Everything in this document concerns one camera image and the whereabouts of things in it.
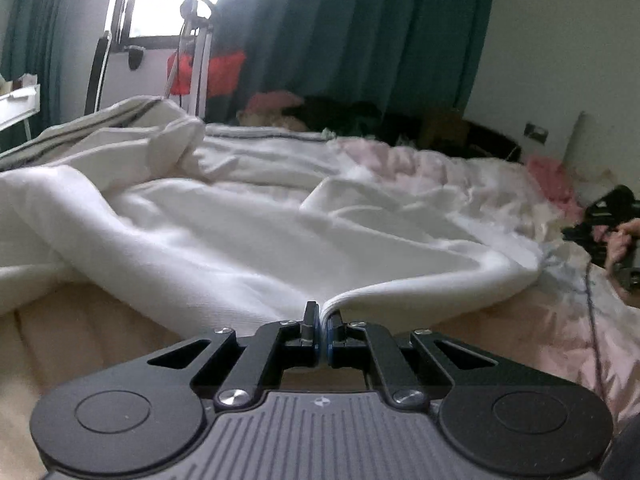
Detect white sweatpants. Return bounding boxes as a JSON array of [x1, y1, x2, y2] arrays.
[[1, 98, 542, 336]]

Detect black clothes pile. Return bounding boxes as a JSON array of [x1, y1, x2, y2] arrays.
[[283, 96, 522, 162]]

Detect person right hand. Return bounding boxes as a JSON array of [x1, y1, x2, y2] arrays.
[[605, 218, 640, 297]]

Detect pink garment on bed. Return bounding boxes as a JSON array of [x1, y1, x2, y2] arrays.
[[525, 155, 582, 221]]

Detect pink plush pillow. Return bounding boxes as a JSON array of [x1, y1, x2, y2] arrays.
[[244, 90, 304, 114]]

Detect dark teal right curtain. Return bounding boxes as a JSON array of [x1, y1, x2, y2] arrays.
[[206, 0, 492, 122]]

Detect dark teal curtain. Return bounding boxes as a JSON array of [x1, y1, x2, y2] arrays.
[[1, 0, 64, 136], [206, 0, 492, 122]]

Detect red bag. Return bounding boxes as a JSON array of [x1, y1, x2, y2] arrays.
[[169, 51, 246, 99]]

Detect black upright stand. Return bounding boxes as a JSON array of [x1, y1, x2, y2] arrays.
[[83, 30, 148, 116]]

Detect white vanity desk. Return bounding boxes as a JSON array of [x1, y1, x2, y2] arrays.
[[0, 74, 40, 141]]

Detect silver tripod stand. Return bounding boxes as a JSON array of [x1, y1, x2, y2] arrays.
[[164, 0, 217, 119]]

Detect dark teal left curtain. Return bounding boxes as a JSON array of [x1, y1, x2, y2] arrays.
[[1, 0, 64, 136]]

